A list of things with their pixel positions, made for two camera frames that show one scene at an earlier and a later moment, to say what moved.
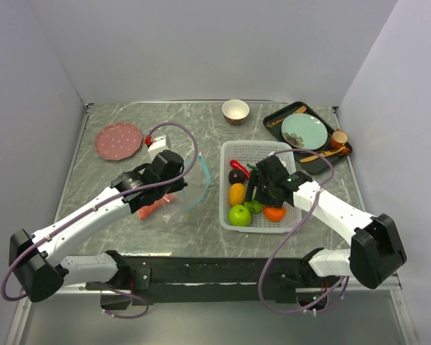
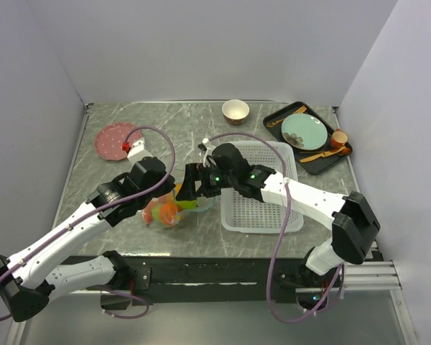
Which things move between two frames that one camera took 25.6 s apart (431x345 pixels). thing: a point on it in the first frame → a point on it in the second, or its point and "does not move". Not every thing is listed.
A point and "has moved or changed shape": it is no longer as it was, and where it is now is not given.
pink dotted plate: [118, 141] does not move
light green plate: [304, 131] does not move
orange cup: [338, 139] does not move
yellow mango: [237, 194] has moved or changed shape
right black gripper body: [264, 194] → [215, 180]
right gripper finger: [251, 182] → [194, 172]
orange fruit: [274, 213] → [168, 213]
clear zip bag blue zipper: [174, 207] has moved or changed shape
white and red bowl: [235, 111] does not move
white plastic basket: [251, 153] does not move
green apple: [239, 215] → [187, 205]
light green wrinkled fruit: [254, 206] → [156, 215]
